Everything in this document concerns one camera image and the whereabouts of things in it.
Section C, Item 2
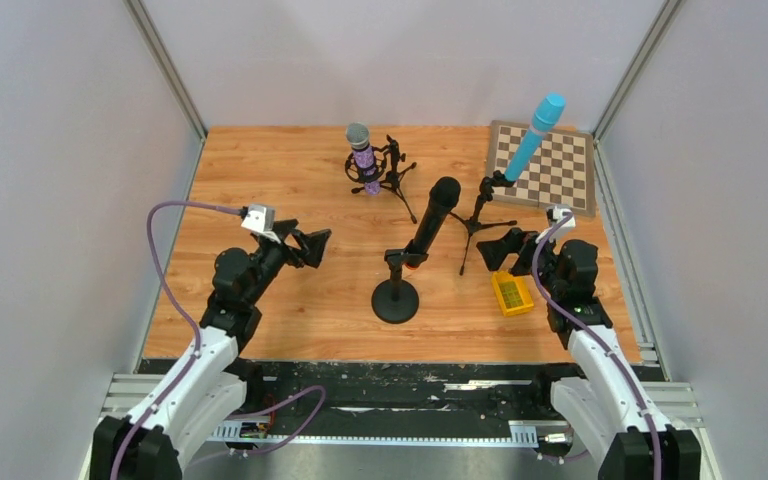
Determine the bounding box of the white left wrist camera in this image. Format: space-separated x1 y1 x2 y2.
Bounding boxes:
239 204 275 235

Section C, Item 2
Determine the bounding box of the black tripod clip stand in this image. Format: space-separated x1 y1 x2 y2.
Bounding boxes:
450 170 517 276

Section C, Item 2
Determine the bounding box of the tripod stand with shock mount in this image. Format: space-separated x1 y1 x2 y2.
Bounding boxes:
344 135 418 224

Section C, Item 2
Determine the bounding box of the black microphone orange ring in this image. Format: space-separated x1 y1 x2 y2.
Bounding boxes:
405 176 463 270

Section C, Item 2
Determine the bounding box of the yellow toy brick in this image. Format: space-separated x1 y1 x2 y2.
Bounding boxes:
491 271 535 317

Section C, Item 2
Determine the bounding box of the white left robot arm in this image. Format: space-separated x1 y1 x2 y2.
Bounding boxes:
89 219 332 479

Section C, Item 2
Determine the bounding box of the purple glitter microphone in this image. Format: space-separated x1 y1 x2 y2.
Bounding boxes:
345 122 381 195

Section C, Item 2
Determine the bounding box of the wooden chessboard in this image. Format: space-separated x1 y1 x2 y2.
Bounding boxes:
486 120 597 217

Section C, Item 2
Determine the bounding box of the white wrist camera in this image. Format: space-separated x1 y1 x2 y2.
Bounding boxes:
546 204 576 228
239 204 275 235

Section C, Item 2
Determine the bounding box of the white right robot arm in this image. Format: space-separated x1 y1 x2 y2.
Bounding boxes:
477 228 702 479

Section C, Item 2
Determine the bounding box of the blue toy microphone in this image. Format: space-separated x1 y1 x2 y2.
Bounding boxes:
504 93 566 183

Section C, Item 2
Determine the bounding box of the round base microphone stand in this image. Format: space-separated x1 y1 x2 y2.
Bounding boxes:
371 249 428 325

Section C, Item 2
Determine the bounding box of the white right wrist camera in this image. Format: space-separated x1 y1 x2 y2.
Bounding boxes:
546 204 576 228

